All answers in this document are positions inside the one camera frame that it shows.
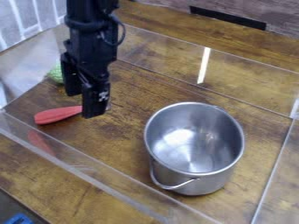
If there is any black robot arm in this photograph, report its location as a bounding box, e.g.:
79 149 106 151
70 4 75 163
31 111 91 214
60 0 127 118

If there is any black wall vent strip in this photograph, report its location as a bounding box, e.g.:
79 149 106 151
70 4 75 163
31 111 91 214
190 6 267 31

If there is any clear acrylic barrier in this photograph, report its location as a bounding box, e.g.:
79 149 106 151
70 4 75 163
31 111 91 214
0 27 299 224

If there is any green bitter gourd toy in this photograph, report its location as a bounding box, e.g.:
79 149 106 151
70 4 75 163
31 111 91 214
47 64 64 84

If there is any pink handled metal spoon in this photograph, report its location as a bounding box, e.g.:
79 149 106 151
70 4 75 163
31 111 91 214
34 105 83 125

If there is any blue object at corner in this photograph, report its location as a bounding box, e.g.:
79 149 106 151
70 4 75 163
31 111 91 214
4 213 34 224

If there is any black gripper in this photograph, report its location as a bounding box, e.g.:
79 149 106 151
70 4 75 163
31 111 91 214
60 11 127 119

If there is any stainless steel pot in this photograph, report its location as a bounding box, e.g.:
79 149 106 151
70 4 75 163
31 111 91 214
144 101 246 196

